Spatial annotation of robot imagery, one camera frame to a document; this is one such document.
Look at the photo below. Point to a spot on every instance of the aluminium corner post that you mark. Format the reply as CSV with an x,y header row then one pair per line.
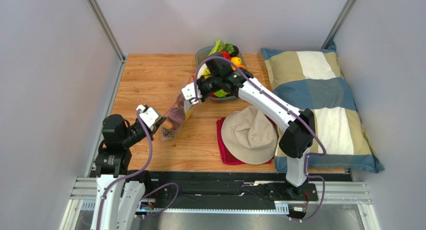
x,y
344,13
96,9

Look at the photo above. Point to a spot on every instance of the clear zip top bag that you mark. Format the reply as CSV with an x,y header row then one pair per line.
x,y
179,102

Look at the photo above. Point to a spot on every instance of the beige bucket hat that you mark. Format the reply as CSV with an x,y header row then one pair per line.
x,y
248,136

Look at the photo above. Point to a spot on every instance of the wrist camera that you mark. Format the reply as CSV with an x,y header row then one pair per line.
x,y
191,93
148,116

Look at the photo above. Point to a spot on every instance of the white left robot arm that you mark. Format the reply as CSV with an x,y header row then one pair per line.
x,y
117,198

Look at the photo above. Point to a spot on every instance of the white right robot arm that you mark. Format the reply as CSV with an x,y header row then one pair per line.
x,y
253,135

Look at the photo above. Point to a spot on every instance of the purple onion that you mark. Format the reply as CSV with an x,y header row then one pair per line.
x,y
176,115

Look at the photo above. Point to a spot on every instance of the aluminium corner post right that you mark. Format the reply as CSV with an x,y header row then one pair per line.
x,y
344,13

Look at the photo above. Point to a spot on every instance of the green leek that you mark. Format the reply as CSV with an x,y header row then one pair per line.
x,y
219,46

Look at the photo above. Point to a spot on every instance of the yellow bell pepper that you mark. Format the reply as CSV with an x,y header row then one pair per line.
x,y
188,110

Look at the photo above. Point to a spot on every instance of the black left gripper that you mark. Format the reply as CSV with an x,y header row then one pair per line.
x,y
163,118

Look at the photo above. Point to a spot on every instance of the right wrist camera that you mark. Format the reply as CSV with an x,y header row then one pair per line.
x,y
191,93

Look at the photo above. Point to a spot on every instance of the orange fruit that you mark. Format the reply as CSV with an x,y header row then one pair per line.
x,y
242,67

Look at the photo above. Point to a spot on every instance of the plaid pillow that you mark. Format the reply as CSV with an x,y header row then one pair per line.
x,y
313,80

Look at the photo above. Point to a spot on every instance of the dark grape bunch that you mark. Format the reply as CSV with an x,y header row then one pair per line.
x,y
169,134

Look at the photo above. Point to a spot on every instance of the grey food basin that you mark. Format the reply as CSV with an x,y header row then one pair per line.
x,y
199,57

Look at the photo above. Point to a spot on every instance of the magenta folded cloth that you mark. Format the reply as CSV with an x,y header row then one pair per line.
x,y
224,150

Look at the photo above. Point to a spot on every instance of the orange carrot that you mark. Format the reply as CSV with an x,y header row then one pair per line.
x,y
168,125

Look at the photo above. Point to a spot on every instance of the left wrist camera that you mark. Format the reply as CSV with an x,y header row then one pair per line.
x,y
148,116

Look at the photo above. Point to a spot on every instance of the green star fruit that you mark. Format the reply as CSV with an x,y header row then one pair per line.
x,y
220,94

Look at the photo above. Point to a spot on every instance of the aluminium corner post left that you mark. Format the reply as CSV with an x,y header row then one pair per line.
x,y
96,9

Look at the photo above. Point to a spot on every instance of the red tomato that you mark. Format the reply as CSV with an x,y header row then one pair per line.
x,y
225,54

